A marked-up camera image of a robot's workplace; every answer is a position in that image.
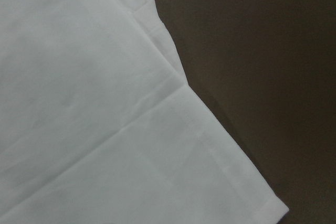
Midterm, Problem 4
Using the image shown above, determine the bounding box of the white long-sleeve printed shirt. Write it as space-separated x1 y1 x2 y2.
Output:
1 0 288 223

